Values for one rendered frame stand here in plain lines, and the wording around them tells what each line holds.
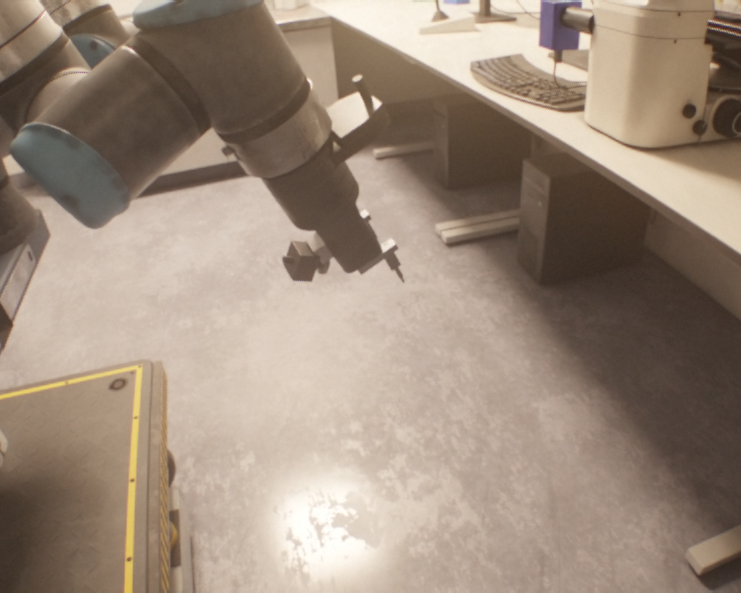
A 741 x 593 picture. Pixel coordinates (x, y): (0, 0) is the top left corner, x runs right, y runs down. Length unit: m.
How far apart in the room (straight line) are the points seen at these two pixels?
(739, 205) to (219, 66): 0.70
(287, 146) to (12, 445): 0.95
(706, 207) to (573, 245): 1.14
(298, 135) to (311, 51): 2.43
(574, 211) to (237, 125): 1.53
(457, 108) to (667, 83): 1.61
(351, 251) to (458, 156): 2.05
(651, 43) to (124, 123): 0.79
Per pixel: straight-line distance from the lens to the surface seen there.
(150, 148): 0.42
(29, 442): 1.26
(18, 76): 0.53
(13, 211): 1.02
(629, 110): 1.02
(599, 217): 1.96
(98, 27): 0.82
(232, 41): 0.43
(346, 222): 0.54
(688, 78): 1.03
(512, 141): 2.69
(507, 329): 1.78
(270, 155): 0.48
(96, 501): 1.08
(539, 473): 1.40
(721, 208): 0.87
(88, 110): 0.42
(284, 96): 0.46
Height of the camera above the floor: 1.09
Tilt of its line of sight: 35 degrees down
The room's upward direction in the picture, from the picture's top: 5 degrees counter-clockwise
